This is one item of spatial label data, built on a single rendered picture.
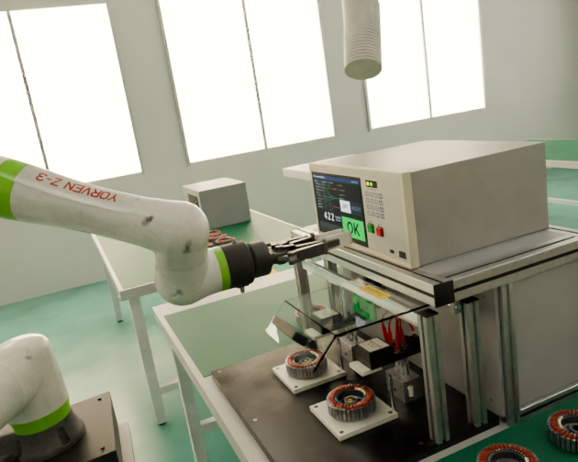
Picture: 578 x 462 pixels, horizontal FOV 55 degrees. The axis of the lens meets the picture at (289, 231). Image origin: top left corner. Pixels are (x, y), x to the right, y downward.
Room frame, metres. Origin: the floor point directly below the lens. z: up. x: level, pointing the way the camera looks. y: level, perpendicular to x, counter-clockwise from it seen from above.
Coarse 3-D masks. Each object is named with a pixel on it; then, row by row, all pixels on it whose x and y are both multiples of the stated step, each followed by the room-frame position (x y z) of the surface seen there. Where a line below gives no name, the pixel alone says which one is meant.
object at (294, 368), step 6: (288, 360) 1.38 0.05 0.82; (294, 360) 1.39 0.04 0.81; (324, 360) 1.36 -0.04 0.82; (288, 366) 1.36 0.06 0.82; (294, 366) 1.35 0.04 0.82; (300, 366) 1.34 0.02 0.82; (318, 366) 1.34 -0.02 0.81; (324, 366) 1.35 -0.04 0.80; (288, 372) 1.36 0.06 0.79; (294, 372) 1.34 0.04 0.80; (300, 372) 1.33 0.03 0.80; (306, 372) 1.34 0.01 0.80; (312, 372) 1.33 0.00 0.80; (318, 372) 1.34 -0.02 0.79; (300, 378) 1.34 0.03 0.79; (306, 378) 1.33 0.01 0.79
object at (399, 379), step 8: (392, 368) 1.24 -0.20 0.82; (392, 376) 1.21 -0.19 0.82; (400, 376) 1.20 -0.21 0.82; (416, 376) 1.19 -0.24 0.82; (400, 384) 1.18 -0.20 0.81; (408, 384) 1.18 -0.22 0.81; (416, 384) 1.18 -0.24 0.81; (400, 392) 1.19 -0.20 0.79; (408, 392) 1.18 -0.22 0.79; (416, 392) 1.18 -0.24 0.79; (408, 400) 1.17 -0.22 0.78
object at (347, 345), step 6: (342, 336) 1.47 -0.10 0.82; (342, 342) 1.44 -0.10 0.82; (348, 342) 1.43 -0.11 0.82; (360, 342) 1.42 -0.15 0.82; (342, 348) 1.45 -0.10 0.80; (348, 348) 1.41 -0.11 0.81; (354, 348) 1.40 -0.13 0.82; (342, 354) 1.45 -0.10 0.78; (348, 354) 1.42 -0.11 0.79; (354, 354) 1.40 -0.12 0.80; (348, 360) 1.42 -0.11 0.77; (354, 360) 1.40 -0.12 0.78
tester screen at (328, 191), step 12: (324, 180) 1.44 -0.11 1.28; (336, 180) 1.38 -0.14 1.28; (348, 180) 1.32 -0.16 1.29; (324, 192) 1.45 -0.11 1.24; (336, 192) 1.38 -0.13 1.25; (348, 192) 1.33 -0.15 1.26; (324, 204) 1.46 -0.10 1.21; (336, 204) 1.39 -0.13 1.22; (336, 216) 1.40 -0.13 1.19; (348, 216) 1.34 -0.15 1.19; (360, 216) 1.29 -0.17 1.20; (324, 228) 1.48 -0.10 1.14; (360, 240) 1.30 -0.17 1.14
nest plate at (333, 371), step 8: (328, 360) 1.42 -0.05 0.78; (272, 368) 1.42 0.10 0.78; (280, 368) 1.42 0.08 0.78; (328, 368) 1.37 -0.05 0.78; (336, 368) 1.37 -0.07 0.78; (280, 376) 1.37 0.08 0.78; (288, 376) 1.37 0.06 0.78; (320, 376) 1.34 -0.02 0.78; (328, 376) 1.33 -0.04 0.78; (336, 376) 1.33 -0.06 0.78; (288, 384) 1.32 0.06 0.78; (296, 384) 1.32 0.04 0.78; (304, 384) 1.31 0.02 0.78; (312, 384) 1.31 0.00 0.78; (320, 384) 1.32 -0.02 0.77; (296, 392) 1.29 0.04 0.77
